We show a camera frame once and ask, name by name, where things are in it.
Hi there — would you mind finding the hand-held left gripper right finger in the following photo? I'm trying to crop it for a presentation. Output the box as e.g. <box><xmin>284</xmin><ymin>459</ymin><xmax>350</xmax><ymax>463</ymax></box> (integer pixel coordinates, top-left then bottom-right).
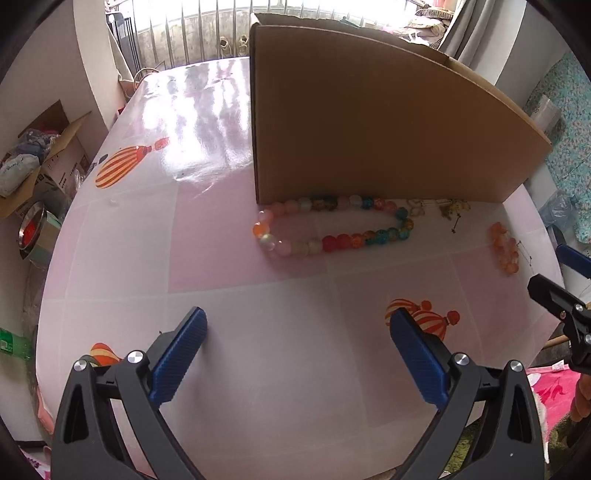
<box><xmin>387</xmin><ymin>307</ymin><xmax>546</xmax><ymax>480</ymax></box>

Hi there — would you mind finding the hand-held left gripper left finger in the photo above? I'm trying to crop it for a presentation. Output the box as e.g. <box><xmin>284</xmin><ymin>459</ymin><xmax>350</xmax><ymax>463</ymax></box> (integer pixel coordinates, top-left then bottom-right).
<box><xmin>51</xmin><ymin>305</ymin><xmax>208</xmax><ymax>480</ymax></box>

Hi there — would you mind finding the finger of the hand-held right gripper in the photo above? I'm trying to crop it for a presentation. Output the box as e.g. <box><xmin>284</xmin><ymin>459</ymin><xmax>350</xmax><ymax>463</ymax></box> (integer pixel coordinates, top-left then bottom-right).
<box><xmin>555</xmin><ymin>244</ymin><xmax>591</xmax><ymax>280</ymax></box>
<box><xmin>527</xmin><ymin>274</ymin><xmax>591</xmax><ymax>372</ymax></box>

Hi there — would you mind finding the orange bead bracelet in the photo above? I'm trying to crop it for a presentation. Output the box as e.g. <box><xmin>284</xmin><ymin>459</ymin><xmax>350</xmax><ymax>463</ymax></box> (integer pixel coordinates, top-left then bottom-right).
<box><xmin>489</xmin><ymin>222</ymin><xmax>520</xmax><ymax>276</ymax></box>

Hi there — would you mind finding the multicolour bead necklace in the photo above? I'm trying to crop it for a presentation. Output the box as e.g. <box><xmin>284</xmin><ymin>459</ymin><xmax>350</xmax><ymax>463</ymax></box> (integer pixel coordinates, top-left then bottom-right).
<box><xmin>252</xmin><ymin>195</ymin><xmax>415</xmax><ymax>257</ymax></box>

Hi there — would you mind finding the large brown cardboard box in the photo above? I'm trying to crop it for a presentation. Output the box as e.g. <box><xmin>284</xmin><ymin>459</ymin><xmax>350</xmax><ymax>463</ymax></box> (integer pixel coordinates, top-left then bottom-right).
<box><xmin>249</xmin><ymin>13</ymin><xmax>552</xmax><ymax>205</ymax></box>

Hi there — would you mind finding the person's right hand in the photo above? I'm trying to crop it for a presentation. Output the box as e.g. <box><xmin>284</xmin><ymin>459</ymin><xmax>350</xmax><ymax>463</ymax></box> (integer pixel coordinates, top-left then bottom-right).
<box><xmin>571</xmin><ymin>373</ymin><xmax>591</xmax><ymax>423</ymax></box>

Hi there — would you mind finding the bluish clear plastic bag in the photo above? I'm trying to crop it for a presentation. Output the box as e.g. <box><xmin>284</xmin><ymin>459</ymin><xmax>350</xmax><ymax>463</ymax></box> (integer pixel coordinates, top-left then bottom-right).
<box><xmin>540</xmin><ymin>194</ymin><xmax>578</xmax><ymax>232</ymax></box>

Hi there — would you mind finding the pink flower print cloth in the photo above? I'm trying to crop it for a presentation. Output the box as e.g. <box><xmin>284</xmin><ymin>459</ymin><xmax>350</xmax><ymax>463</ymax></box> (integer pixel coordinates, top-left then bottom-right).
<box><xmin>529</xmin><ymin>364</ymin><xmax>580</xmax><ymax>462</ymax></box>

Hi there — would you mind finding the pink balloon print tablecloth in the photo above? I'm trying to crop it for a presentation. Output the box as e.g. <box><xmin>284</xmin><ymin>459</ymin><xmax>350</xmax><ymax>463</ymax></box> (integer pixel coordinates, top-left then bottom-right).
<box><xmin>37</xmin><ymin>58</ymin><xmax>566</xmax><ymax>480</ymax></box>

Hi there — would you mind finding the teal floral cloth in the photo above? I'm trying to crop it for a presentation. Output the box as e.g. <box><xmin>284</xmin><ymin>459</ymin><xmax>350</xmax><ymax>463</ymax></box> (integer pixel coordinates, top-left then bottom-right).
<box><xmin>524</xmin><ymin>51</ymin><xmax>591</xmax><ymax>241</ymax></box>

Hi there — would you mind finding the clear plastic roll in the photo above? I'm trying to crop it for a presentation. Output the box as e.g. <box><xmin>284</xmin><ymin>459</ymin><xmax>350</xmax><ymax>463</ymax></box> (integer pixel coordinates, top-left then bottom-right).
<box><xmin>526</xmin><ymin>95</ymin><xmax>564</xmax><ymax>148</ymax></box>

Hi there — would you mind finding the green plastic bottle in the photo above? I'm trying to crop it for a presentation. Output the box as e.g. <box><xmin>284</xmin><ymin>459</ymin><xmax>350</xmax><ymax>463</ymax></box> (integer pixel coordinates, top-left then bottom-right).
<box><xmin>0</xmin><ymin>327</ymin><xmax>33</xmax><ymax>361</ymax></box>

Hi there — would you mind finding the metal bowl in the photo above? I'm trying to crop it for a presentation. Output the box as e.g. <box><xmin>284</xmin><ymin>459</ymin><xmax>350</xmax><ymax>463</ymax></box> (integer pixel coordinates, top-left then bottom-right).
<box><xmin>17</xmin><ymin>200</ymin><xmax>47</xmax><ymax>252</ymax></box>

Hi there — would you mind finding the open cardboard box with clothes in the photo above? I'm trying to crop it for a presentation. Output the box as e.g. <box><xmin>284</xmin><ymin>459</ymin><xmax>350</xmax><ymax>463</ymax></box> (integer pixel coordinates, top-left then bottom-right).
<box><xmin>0</xmin><ymin>100</ymin><xmax>93</xmax><ymax>220</ymax></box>

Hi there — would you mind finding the white filled bag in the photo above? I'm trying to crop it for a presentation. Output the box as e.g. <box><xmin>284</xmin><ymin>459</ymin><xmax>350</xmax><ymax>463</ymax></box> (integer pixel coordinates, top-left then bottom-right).
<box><xmin>0</xmin><ymin>154</ymin><xmax>40</xmax><ymax>197</ymax></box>

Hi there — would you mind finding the grey curtain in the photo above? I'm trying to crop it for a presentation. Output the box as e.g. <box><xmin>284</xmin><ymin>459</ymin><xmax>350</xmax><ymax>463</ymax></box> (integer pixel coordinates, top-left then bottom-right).
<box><xmin>438</xmin><ymin>0</ymin><xmax>490</xmax><ymax>61</ymax></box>

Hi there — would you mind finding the pile of bedding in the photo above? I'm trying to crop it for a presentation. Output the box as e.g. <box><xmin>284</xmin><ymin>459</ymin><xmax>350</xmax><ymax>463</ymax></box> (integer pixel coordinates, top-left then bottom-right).
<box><xmin>402</xmin><ymin>0</ymin><xmax>462</xmax><ymax>47</ymax></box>

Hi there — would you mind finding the coiled pale hose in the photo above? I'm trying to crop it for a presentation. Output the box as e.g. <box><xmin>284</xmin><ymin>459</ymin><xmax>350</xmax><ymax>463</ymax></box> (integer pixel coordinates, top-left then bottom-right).
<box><xmin>133</xmin><ymin>68</ymin><xmax>160</xmax><ymax>90</ymax></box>

